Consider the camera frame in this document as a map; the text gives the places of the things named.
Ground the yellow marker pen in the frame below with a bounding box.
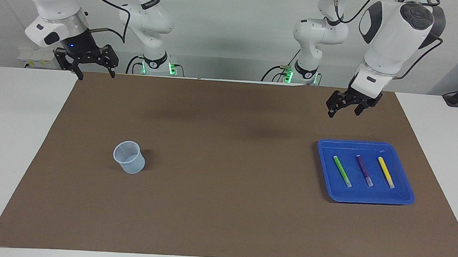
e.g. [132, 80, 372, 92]
[376, 156, 397, 189]

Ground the blue plastic tray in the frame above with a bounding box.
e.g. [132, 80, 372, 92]
[314, 138, 419, 208]

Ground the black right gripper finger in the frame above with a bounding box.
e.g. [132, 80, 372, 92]
[100, 43, 121, 79]
[52, 47, 86, 81]

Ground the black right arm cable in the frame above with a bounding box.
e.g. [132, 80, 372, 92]
[66, 0, 133, 44]

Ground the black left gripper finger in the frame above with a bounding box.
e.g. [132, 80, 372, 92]
[354, 97, 379, 118]
[325, 90, 347, 120]

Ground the brown table mat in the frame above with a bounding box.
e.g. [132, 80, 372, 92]
[0, 63, 458, 257]

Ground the green marker pen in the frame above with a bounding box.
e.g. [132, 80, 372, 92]
[331, 155, 354, 188]

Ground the purple marker pen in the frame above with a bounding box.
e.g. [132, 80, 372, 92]
[354, 154, 376, 187]

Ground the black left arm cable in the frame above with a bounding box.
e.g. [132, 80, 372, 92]
[326, 0, 447, 83]

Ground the black base cable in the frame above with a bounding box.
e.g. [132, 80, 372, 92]
[261, 46, 302, 84]
[125, 54, 146, 75]

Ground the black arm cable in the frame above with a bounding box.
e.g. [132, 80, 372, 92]
[326, 0, 447, 83]
[66, 0, 133, 44]

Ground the translucent plastic cup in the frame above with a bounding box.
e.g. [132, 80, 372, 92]
[112, 140, 147, 175]

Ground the white power strip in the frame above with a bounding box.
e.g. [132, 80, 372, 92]
[17, 47, 58, 70]

